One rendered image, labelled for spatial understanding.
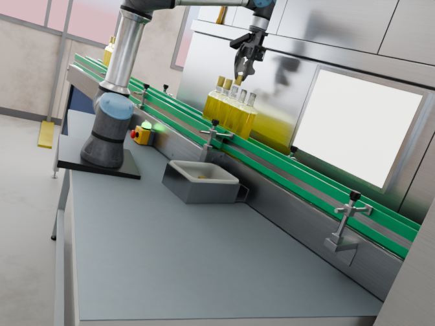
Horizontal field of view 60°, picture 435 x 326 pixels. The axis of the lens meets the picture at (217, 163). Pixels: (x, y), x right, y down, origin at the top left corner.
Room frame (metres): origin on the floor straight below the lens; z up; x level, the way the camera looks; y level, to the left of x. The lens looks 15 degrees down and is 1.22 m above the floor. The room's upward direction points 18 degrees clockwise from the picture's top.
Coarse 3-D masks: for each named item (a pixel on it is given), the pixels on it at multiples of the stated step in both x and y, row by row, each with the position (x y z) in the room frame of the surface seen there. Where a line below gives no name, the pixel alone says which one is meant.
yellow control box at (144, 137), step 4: (136, 128) 1.74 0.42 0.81; (140, 128) 1.71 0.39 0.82; (136, 132) 1.73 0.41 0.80; (140, 132) 1.70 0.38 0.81; (144, 132) 1.70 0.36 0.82; (148, 132) 1.71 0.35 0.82; (152, 132) 1.73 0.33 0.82; (136, 136) 1.71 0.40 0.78; (140, 136) 1.69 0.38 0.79; (144, 136) 1.70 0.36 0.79; (148, 136) 1.72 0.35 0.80; (152, 136) 1.73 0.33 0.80; (136, 140) 1.72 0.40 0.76; (140, 140) 1.70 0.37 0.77; (144, 140) 1.71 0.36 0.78; (148, 140) 1.72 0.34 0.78; (152, 140) 1.73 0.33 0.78; (144, 144) 1.71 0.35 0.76; (148, 144) 1.73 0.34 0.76
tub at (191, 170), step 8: (176, 160) 1.32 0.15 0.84; (176, 168) 1.25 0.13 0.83; (184, 168) 1.34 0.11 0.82; (192, 168) 1.37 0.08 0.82; (200, 168) 1.39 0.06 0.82; (208, 168) 1.42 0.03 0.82; (216, 168) 1.42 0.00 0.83; (192, 176) 1.37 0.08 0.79; (208, 176) 1.42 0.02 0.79; (216, 176) 1.41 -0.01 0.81; (224, 176) 1.38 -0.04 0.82; (232, 176) 1.35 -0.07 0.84
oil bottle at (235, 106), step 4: (236, 100) 1.59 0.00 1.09; (232, 104) 1.58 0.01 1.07; (236, 104) 1.57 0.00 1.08; (240, 104) 1.56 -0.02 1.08; (232, 108) 1.58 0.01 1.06; (236, 108) 1.56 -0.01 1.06; (232, 112) 1.57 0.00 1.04; (236, 112) 1.55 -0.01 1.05; (228, 116) 1.58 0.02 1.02; (232, 116) 1.56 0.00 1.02; (228, 120) 1.58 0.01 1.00; (232, 120) 1.56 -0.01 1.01; (228, 124) 1.57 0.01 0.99; (232, 124) 1.55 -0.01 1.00; (224, 128) 1.59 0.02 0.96; (228, 128) 1.57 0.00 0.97; (232, 128) 1.55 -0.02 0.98
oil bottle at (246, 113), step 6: (240, 108) 1.54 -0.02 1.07; (246, 108) 1.52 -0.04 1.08; (252, 108) 1.53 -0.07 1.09; (240, 114) 1.53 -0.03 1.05; (246, 114) 1.51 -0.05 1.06; (252, 114) 1.53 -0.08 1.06; (240, 120) 1.52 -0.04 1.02; (246, 120) 1.51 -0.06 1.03; (252, 120) 1.54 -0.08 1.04; (234, 126) 1.54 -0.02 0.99; (240, 126) 1.52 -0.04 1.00; (246, 126) 1.52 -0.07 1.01; (234, 132) 1.53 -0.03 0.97; (240, 132) 1.51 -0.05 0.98; (246, 132) 1.53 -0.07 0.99; (246, 138) 1.54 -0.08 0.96
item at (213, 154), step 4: (204, 152) 1.45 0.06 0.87; (208, 152) 1.44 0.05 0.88; (212, 152) 1.46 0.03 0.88; (216, 152) 1.47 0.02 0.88; (220, 152) 1.48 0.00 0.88; (224, 152) 1.50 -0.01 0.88; (204, 156) 1.44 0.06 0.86; (208, 156) 1.45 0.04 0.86; (212, 156) 1.46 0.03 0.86; (216, 156) 1.47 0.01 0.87; (220, 156) 1.48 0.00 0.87; (200, 160) 1.45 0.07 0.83; (204, 160) 1.44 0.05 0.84; (208, 160) 1.45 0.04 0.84; (212, 160) 1.46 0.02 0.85; (216, 160) 1.47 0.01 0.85; (220, 160) 1.49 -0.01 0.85; (216, 164) 1.48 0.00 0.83; (220, 164) 1.50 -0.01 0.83
